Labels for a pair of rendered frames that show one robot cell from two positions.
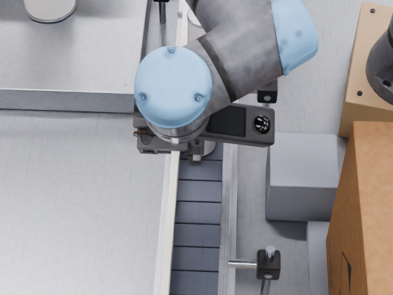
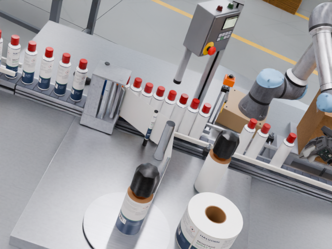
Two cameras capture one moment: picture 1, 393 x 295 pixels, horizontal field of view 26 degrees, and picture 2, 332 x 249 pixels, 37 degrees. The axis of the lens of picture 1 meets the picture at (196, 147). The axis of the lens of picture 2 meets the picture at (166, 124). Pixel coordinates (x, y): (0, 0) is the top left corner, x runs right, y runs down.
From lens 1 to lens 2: 2.29 m
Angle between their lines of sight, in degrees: 65
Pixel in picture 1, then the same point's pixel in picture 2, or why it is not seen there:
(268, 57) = not seen: outside the picture
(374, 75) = (259, 116)
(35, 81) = (245, 202)
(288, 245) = (296, 165)
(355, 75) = not seen: hidden behind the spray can
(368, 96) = (261, 122)
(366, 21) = (230, 109)
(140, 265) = (307, 200)
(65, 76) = (243, 193)
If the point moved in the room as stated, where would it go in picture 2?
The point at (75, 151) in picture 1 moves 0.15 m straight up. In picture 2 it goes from (264, 205) to (279, 181)
